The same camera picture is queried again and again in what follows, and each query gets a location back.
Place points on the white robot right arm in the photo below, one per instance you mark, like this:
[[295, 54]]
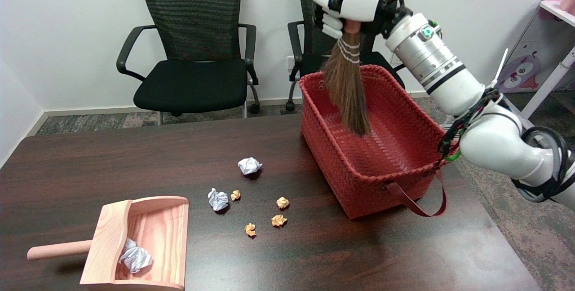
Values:
[[449, 75]]

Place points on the pink round object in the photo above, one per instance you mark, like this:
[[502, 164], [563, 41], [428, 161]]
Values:
[[568, 1]]

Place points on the large white crumpled paper ball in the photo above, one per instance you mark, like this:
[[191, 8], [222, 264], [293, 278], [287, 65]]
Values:
[[137, 258]]

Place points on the orange crumpled paper ball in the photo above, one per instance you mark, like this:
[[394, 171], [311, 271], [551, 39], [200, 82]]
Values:
[[279, 220], [235, 195], [282, 202], [250, 229]]

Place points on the wooden dustpan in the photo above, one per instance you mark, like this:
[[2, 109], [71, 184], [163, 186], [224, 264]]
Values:
[[157, 232]]

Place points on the white wall socket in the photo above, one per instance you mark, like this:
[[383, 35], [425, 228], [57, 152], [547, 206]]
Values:
[[290, 62], [394, 58]]

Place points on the red woven basket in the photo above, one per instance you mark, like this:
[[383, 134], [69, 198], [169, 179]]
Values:
[[382, 178]]

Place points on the black mesh office chair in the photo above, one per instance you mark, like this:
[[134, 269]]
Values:
[[310, 62], [193, 80]]

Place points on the pink cartoon children's shelf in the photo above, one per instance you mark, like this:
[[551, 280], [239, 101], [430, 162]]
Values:
[[534, 53]]

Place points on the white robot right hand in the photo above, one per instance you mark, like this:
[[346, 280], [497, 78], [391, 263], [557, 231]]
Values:
[[359, 1]]

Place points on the white desk leg frame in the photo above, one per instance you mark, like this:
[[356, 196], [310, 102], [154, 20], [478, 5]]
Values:
[[546, 89]]

